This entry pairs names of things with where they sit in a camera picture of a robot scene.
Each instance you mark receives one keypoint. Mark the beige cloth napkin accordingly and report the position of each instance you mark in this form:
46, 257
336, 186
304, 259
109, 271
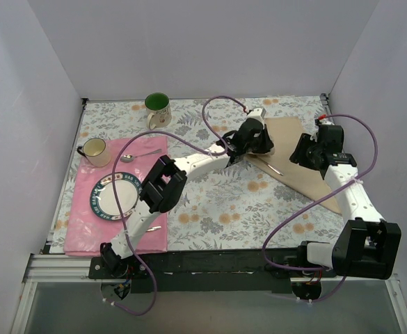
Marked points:
285, 133

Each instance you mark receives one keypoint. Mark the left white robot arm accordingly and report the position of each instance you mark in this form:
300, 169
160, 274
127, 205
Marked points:
162, 188

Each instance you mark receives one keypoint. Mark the silver fork on placemat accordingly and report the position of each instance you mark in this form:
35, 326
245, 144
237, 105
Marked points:
152, 229

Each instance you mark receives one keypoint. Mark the aluminium frame rail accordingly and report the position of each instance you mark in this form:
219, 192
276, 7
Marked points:
59, 297

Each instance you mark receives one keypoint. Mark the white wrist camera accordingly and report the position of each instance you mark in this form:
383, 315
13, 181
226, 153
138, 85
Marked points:
323, 120
259, 114

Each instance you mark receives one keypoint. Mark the pink placemat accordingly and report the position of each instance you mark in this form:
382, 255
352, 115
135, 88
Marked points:
85, 231

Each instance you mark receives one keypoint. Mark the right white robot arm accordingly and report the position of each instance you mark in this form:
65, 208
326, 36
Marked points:
367, 245

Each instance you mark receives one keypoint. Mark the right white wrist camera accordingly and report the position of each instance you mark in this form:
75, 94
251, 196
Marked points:
323, 120

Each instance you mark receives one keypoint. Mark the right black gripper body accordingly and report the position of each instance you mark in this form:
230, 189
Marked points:
301, 149

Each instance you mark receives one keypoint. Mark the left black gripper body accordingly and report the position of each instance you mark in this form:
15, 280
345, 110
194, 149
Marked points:
262, 141

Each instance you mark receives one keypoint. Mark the floral mug green inside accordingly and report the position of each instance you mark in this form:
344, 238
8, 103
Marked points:
158, 111

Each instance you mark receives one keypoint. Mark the silver spoon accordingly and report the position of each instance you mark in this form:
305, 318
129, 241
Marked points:
128, 158

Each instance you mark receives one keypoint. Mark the floral tablecloth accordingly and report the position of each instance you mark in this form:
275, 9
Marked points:
233, 208

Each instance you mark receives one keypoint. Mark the silver fork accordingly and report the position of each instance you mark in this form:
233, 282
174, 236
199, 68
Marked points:
274, 169
152, 229

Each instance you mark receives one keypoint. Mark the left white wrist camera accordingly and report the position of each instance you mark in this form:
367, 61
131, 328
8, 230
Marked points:
259, 114

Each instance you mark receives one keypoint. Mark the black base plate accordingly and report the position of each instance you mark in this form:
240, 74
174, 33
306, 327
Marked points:
206, 271

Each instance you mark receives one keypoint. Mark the cream enamel cup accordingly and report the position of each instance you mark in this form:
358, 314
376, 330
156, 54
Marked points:
96, 151

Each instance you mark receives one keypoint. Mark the white plate with blue rim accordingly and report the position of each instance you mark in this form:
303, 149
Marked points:
111, 200

